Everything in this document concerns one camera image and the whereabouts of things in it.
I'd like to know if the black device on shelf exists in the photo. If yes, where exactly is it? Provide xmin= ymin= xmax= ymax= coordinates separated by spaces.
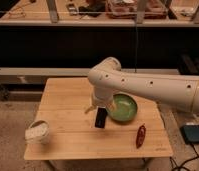
xmin=79 ymin=3 xmax=105 ymax=17

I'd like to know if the green bowl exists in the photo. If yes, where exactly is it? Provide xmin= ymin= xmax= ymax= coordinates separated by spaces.
xmin=106 ymin=94 xmax=138 ymax=122

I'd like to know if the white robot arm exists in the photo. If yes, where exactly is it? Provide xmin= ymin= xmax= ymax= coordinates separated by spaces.
xmin=87 ymin=57 xmax=199 ymax=115

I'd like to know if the black rectangular block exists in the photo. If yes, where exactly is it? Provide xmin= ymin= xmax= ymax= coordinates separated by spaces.
xmin=95 ymin=108 xmax=108 ymax=128

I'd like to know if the wooden table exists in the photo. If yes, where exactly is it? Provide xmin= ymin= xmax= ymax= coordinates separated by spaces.
xmin=24 ymin=78 xmax=173 ymax=160

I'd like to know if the black cable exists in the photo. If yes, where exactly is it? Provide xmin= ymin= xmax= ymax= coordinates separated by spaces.
xmin=169 ymin=143 xmax=199 ymax=171

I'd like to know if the red chili pepper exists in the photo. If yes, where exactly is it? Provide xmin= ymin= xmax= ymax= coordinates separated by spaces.
xmin=136 ymin=125 xmax=146 ymax=148

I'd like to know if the red tray on shelf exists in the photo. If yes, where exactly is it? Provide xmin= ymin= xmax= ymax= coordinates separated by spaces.
xmin=106 ymin=0 xmax=168 ymax=19

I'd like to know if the blue foot pedal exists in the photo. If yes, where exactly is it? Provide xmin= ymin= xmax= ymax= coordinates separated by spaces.
xmin=180 ymin=125 xmax=199 ymax=144

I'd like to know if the white cup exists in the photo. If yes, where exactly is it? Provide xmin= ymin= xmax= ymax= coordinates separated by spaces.
xmin=25 ymin=120 xmax=49 ymax=144

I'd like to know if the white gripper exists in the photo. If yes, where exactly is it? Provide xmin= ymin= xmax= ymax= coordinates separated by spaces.
xmin=85 ymin=87 xmax=116 ymax=114

